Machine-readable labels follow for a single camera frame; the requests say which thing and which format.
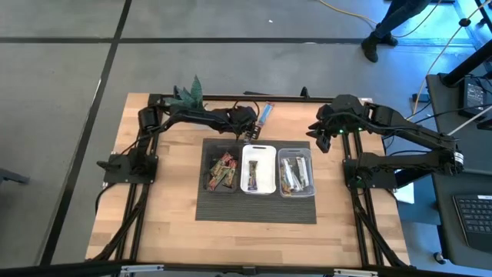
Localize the clear plastic bin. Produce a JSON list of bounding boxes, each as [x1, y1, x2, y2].
[[276, 148, 317, 199]]

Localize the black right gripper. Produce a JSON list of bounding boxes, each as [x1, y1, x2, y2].
[[306, 102, 349, 154]]

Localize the red Chewy granola bar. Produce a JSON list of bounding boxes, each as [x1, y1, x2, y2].
[[210, 152, 234, 176], [224, 159, 239, 189], [206, 169, 226, 192]]

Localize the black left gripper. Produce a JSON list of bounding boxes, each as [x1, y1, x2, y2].
[[229, 105, 263, 141]]

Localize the black power adapter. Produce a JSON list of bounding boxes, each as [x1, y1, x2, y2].
[[458, 78, 488, 119]]

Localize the white plastic bin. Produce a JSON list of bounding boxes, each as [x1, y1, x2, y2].
[[240, 144, 278, 195]]

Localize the black beam with silver brackets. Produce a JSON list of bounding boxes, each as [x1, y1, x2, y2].
[[0, 260, 492, 277]]

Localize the black plastic bin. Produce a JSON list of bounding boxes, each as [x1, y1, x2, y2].
[[203, 144, 242, 194]]

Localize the cream floor cable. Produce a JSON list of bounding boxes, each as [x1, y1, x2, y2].
[[411, 2, 484, 116]]

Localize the dark Chewy granola bar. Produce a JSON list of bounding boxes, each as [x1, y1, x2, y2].
[[247, 160, 259, 192]]

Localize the person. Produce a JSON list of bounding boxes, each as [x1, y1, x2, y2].
[[361, 0, 431, 64]]

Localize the black keyboard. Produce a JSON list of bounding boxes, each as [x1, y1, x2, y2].
[[452, 193, 492, 254]]

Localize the black diagonal bar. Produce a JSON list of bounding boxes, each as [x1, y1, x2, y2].
[[440, 48, 492, 88]]

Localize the snake plant in white pot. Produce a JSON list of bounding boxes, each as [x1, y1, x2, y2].
[[163, 75, 204, 111]]

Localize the dark grey desk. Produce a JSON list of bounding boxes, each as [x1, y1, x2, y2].
[[425, 72, 492, 270]]

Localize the grey ribbed mat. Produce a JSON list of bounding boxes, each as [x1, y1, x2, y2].
[[194, 138, 317, 225]]

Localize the blue granola bar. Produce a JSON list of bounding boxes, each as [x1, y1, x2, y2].
[[258, 101, 275, 128]]

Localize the yellow floor cable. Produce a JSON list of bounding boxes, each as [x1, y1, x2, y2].
[[317, 0, 443, 39]]

